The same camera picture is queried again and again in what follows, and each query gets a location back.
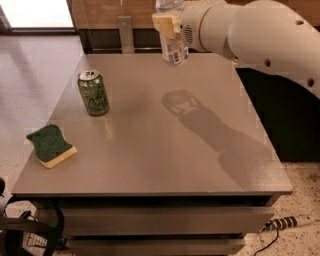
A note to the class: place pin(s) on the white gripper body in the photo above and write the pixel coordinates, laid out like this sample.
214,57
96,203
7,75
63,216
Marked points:
188,27

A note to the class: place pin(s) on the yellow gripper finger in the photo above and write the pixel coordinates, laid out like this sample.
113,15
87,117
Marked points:
167,23

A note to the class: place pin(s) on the clear plastic water bottle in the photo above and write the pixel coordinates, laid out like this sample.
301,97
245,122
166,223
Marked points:
174,51

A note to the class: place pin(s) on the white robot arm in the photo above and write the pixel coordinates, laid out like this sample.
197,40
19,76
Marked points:
264,35

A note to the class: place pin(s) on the green and yellow sponge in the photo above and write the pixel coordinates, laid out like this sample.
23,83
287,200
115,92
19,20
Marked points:
50,146

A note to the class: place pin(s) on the green soda can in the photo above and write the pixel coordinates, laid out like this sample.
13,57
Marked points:
92,91

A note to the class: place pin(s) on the grey table with drawers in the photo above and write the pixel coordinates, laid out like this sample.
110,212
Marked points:
180,166

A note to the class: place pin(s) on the white power strip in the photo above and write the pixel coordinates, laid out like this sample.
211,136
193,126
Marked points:
288,222

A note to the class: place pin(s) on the left metal wall bracket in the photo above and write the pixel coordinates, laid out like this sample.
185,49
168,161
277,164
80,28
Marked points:
126,34

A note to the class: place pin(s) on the black chair frame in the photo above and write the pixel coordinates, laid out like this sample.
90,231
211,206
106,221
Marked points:
13,230

